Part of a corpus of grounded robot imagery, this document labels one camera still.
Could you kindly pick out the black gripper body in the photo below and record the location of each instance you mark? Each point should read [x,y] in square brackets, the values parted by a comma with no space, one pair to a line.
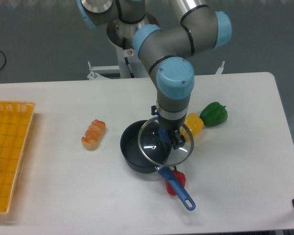
[170,116]

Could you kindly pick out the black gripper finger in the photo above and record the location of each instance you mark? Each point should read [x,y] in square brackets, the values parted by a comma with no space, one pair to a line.
[179,139]
[174,139]

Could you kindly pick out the glass lid with blue knob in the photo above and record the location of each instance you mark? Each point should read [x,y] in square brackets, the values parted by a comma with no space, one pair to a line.
[155,144]

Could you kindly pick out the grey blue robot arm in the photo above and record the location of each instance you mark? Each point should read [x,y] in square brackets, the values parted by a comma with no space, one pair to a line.
[173,77]

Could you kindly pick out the yellow bell pepper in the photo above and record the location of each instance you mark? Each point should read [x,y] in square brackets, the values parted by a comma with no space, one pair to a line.
[195,125]

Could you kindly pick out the dark blue saucepan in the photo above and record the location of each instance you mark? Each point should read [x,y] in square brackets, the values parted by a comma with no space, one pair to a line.
[135,159]

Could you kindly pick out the red bell pepper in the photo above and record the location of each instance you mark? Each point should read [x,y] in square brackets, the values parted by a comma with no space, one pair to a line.
[180,177]

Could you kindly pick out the green bell pepper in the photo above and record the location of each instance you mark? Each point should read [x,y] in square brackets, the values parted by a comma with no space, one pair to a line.
[214,114]

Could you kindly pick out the orange shrimp sushi toy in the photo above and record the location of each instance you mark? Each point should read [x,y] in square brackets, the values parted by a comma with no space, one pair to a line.
[93,134]

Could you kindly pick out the yellow woven basket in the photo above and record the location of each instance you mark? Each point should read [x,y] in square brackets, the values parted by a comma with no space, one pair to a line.
[15,121]

